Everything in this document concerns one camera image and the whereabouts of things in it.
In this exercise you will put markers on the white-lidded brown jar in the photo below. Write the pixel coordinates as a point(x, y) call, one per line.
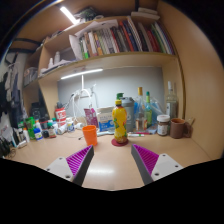
point(163, 126)

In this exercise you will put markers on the white wall power strip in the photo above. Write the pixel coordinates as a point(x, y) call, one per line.
point(83, 93)

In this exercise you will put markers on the hanging dark clothes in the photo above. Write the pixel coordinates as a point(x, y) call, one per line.
point(11, 96)

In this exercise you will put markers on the magenta carton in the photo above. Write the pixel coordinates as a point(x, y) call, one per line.
point(90, 117)

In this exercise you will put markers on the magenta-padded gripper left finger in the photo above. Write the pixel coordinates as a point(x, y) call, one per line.
point(79, 160)

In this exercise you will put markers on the black headphones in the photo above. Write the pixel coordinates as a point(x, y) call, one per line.
point(4, 146)

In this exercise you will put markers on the blue-labelled white bottle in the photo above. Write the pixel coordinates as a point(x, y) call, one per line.
point(38, 134)

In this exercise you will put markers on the tall clear glass bottle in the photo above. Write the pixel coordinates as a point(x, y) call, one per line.
point(171, 106)

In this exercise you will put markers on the flat round red coaster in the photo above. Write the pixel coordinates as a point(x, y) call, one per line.
point(115, 144)

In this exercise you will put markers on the blue and white carton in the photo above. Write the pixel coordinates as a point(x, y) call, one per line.
point(105, 120)

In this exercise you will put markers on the white led desk lamp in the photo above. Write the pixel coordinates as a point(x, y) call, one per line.
point(81, 73)

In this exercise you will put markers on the orange plastic cup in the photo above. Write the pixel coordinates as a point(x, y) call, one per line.
point(90, 136)

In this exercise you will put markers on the grey shaker bottle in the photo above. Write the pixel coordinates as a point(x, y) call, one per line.
point(130, 111)

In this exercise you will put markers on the brown mug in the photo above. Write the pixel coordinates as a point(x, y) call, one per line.
point(176, 128)

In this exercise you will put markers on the green-capped brown bottle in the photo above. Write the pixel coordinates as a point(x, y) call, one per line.
point(51, 131)

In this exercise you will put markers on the blue plastic bag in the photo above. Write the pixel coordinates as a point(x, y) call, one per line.
point(157, 110)

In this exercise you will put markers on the red and white can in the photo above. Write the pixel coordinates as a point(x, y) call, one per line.
point(60, 116)

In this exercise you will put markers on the gold-capped clear glass bottle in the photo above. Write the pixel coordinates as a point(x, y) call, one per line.
point(140, 116)

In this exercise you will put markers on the yellow juice bottle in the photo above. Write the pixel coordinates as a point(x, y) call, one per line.
point(120, 123)

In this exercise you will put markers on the ceiling light tube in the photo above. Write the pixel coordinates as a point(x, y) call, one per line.
point(68, 15)

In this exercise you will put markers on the white pill bottle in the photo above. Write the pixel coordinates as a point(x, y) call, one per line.
point(70, 125)

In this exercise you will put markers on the green-capped slim bottle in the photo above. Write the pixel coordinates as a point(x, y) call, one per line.
point(148, 113)

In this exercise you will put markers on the green box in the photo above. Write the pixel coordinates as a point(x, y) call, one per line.
point(30, 128)

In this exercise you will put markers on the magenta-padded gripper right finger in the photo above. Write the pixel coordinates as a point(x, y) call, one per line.
point(146, 159)

